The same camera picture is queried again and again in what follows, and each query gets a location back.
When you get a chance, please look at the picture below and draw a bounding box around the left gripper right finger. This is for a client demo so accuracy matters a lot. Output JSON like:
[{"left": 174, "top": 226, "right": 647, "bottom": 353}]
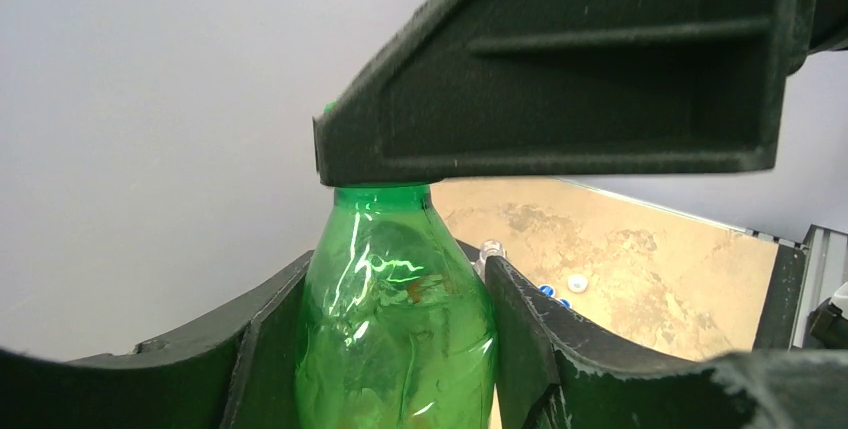
[{"left": 486, "top": 257, "right": 847, "bottom": 428}]

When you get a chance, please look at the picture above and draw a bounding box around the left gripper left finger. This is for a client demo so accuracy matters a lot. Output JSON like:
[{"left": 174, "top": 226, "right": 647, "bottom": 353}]
[{"left": 1, "top": 252, "right": 312, "bottom": 428}]

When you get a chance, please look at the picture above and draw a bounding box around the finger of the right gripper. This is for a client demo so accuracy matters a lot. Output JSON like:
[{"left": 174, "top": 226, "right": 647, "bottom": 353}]
[{"left": 314, "top": 0, "right": 815, "bottom": 186}]

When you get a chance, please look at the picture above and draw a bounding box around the white blue bottle cap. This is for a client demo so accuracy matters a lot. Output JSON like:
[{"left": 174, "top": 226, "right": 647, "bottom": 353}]
[{"left": 538, "top": 284, "right": 556, "bottom": 298}]

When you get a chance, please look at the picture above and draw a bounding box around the slim clear plastic bottle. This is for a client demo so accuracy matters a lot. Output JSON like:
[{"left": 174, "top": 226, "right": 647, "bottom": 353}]
[{"left": 473, "top": 239, "right": 507, "bottom": 280}]

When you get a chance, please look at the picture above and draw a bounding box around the green plastic bottle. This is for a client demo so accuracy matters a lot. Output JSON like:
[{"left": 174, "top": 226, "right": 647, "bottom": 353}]
[{"left": 295, "top": 184, "right": 498, "bottom": 428}]

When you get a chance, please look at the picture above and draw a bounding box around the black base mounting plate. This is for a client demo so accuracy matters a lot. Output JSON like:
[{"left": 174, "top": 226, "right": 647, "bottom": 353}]
[{"left": 753, "top": 245, "right": 806, "bottom": 350}]

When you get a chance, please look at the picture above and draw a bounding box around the aluminium frame rail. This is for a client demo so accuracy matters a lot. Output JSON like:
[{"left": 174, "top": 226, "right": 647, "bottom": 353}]
[{"left": 791, "top": 225, "right": 847, "bottom": 347}]

